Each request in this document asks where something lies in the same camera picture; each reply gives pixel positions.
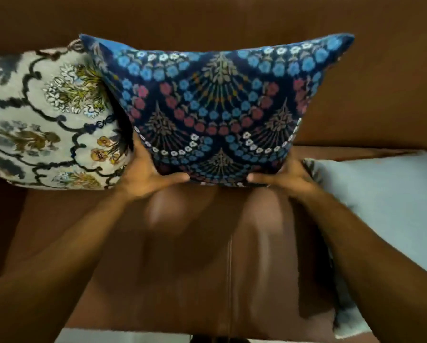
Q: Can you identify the person's right hand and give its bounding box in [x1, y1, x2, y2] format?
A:
[247, 150, 323, 198]

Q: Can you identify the person's left hand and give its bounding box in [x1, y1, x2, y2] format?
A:
[114, 131, 191, 203]

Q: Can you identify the blue floral patterned cushion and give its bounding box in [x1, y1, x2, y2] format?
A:
[79, 33, 355, 187]

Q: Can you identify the person's left forearm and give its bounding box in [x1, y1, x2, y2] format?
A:
[0, 187, 134, 343]

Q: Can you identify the person's right forearm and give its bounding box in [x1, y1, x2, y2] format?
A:
[288, 187, 427, 343]

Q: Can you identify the brown leather sofa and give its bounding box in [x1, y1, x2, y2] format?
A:
[0, 0, 427, 340]

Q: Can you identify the light grey cushion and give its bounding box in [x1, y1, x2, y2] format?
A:
[303, 151, 427, 340]

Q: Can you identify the cream floral patterned cushion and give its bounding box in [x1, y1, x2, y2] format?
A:
[0, 39, 135, 191]

